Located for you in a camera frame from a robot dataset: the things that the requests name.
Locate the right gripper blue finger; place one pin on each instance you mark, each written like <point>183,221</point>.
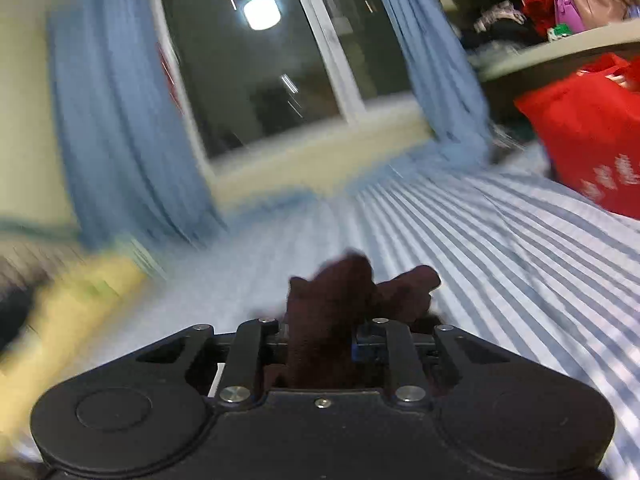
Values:
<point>354,352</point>

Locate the dark maroon printed shirt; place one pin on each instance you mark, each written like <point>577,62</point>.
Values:
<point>325,312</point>

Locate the dark clothes pile on shelf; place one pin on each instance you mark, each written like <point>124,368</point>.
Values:
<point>502,20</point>

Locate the blue white checked bedsheet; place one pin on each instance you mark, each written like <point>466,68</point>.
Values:
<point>525,263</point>

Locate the left blue curtain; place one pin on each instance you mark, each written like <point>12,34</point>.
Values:
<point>129,167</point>

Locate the blue curtain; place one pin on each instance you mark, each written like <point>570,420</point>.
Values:
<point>129,167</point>
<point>443,83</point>

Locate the white framed window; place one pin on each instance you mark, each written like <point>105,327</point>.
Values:
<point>267,78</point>

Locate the yellow plush pillow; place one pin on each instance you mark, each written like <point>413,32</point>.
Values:
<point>70,309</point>

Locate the right blue curtain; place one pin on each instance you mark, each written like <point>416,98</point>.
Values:
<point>443,83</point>

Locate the red fabric tote bag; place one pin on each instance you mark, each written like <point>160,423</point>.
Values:
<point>589,125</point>

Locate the cream patterned blanket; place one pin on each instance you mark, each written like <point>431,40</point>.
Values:
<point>32,253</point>

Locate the pink handbag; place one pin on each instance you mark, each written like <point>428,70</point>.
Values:
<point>566,13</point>

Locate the white curved shelf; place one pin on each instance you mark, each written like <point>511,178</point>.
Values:
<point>555,45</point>

